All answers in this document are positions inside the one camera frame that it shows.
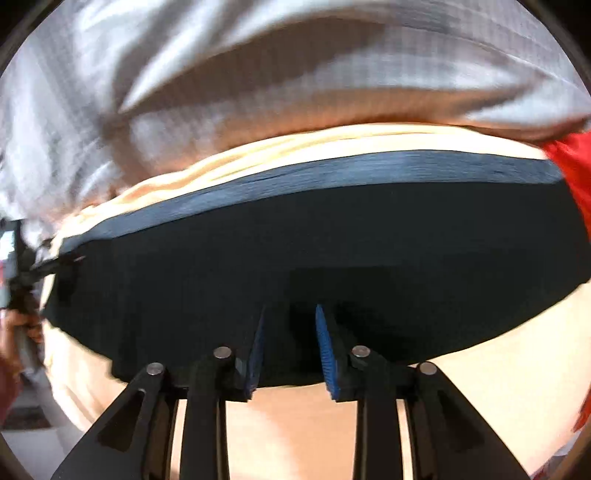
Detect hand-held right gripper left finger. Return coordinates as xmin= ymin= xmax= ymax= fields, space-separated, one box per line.
xmin=51 ymin=305 xmax=269 ymax=480

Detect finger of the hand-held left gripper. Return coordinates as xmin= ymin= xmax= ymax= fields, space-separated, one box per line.
xmin=25 ymin=255 xmax=86 ymax=282

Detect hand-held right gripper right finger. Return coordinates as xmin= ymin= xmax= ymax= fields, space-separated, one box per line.
xmin=315 ymin=304 xmax=532 ymax=480

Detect black pants with blue waistband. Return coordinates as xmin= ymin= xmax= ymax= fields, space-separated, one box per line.
xmin=41 ymin=150 xmax=591 ymax=388

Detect person's left forearm maroon sleeve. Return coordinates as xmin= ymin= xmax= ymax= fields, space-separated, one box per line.
xmin=0 ymin=360 xmax=21 ymax=418

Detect person's left hand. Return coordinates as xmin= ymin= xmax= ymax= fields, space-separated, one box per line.
xmin=0 ymin=308 xmax=44 ymax=374

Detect peach bed sheet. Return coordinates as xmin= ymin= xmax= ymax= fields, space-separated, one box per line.
xmin=39 ymin=122 xmax=591 ymax=480

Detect grey white striped blanket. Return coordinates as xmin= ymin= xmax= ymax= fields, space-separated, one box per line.
xmin=0 ymin=0 xmax=591 ymax=250

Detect red cloth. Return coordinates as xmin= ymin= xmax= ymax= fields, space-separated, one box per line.
xmin=540 ymin=131 xmax=591 ymax=432

